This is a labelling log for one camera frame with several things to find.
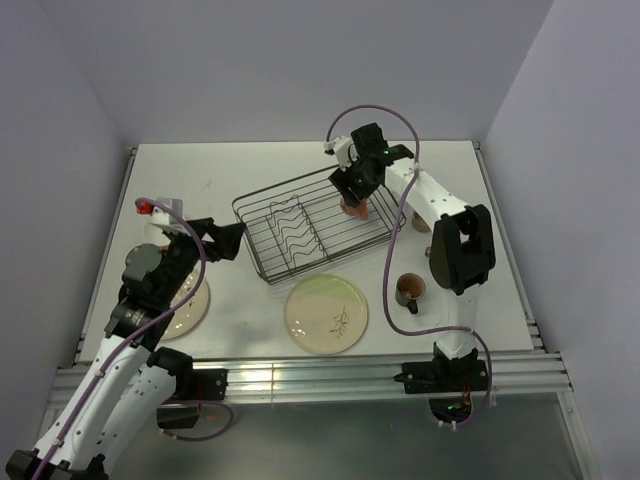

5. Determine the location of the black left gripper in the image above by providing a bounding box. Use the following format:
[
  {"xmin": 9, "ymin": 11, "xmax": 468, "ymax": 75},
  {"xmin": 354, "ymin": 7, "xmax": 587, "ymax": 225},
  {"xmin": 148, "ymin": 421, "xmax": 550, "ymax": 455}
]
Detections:
[{"xmin": 158, "ymin": 218, "xmax": 244, "ymax": 304}]

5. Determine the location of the pink ceramic mug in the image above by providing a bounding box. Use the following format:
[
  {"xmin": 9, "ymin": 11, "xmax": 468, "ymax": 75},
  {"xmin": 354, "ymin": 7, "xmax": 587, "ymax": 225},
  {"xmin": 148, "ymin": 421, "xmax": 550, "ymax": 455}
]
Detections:
[{"xmin": 340, "ymin": 198, "xmax": 369, "ymax": 221}]

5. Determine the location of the dark brown mug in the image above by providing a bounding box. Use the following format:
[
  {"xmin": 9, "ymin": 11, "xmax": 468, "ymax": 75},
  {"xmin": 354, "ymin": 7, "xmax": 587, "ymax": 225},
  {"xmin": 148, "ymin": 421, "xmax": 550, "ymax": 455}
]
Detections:
[{"xmin": 394, "ymin": 273, "xmax": 426, "ymax": 315}]

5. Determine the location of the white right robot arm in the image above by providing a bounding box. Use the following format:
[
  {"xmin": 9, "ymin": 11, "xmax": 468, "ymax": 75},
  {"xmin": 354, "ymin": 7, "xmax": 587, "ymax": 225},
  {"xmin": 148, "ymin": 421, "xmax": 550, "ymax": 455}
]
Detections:
[{"xmin": 323, "ymin": 123, "xmax": 496, "ymax": 393}]

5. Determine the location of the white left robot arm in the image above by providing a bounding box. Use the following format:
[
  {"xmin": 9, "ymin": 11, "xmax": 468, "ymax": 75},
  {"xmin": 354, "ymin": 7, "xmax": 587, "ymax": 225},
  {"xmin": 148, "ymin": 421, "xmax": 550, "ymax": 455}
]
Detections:
[{"xmin": 5, "ymin": 218, "xmax": 246, "ymax": 479}]

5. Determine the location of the orange and white bowl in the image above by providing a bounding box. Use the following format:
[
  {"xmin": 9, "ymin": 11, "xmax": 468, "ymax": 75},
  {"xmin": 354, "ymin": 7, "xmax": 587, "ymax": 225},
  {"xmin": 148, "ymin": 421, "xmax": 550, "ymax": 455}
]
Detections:
[{"xmin": 143, "ymin": 220, "xmax": 170, "ymax": 247}]

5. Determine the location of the beige small bowl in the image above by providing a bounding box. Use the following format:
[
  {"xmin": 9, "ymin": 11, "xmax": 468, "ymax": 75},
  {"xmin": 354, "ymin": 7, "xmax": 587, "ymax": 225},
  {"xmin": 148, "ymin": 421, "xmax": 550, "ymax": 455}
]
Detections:
[{"xmin": 411, "ymin": 212, "xmax": 431, "ymax": 233}]

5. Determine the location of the pink and cream plate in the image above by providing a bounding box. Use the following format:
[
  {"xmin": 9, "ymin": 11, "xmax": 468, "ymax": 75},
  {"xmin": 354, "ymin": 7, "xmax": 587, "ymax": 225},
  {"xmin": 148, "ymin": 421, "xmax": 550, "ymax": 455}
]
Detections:
[{"xmin": 161, "ymin": 269, "xmax": 210, "ymax": 342}]

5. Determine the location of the green and cream plate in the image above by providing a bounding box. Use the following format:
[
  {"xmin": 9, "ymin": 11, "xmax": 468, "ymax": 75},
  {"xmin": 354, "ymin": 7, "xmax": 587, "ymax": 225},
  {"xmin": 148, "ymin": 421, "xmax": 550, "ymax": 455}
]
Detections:
[{"xmin": 283, "ymin": 274, "xmax": 369, "ymax": 355}]

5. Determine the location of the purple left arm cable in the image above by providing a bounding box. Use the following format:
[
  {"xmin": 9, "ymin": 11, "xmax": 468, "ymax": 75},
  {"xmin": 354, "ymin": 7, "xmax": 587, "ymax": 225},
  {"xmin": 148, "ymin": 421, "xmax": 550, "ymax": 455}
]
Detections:
[{"xmin": 29, "ymin": 199, "xmax": 237, "ymax": 480}]

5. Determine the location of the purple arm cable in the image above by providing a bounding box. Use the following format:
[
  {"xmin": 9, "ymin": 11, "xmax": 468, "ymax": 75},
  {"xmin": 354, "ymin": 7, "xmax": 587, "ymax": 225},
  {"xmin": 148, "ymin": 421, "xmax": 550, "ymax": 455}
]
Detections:
[
  {"xmin": 29, "ymin": 199, "xmax": 237, "ymax": 480},
  {"xmin": 325, "ymin": 103, "xmax": 496, "ymax": 427}
]

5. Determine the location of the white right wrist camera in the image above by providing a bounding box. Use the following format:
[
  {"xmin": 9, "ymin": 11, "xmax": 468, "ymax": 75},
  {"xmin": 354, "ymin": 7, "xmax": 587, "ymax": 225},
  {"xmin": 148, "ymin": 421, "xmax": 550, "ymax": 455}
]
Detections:
[{"xmin": 323, "ymin": 136, "xmax": 357, "ymax": 171}]

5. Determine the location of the dark wire dish rack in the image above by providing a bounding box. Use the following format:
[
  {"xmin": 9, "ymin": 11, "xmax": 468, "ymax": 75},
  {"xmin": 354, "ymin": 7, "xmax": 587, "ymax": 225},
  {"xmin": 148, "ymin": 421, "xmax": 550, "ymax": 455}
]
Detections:
[{"xmin": 232, "ymin": 166, "xmax": 398, "ymax": 285}]

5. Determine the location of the aluminium frame rail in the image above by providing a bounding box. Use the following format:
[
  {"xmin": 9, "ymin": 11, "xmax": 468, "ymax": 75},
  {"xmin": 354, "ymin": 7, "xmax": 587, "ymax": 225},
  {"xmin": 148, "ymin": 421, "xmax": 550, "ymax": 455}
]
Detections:
[{"xmin": 48, "ymin": 352, "xmax": 574, "ymax": 409}]

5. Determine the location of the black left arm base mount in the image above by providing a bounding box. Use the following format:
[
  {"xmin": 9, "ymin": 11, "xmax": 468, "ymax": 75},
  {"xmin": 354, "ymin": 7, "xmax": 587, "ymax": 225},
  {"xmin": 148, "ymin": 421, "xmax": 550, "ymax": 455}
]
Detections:
[{"xmin": 156, "ymin": 368, "xmax": 228, "ymax": 431}]

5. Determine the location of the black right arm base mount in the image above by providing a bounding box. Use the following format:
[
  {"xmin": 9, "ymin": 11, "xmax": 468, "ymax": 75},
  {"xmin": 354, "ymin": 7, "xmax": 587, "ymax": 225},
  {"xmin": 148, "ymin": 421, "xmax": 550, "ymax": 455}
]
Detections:
[{"xmin": 393, "ymin": 355, "xmax": 490, "ymax": 394}]

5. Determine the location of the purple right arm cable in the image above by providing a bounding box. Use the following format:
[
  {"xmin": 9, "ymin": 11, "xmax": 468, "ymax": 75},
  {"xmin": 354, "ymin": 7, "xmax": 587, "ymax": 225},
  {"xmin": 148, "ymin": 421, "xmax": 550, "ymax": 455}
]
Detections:
[{"xmin": 325, "ymin": 103, "xmax": 496, "ymax": 427}]

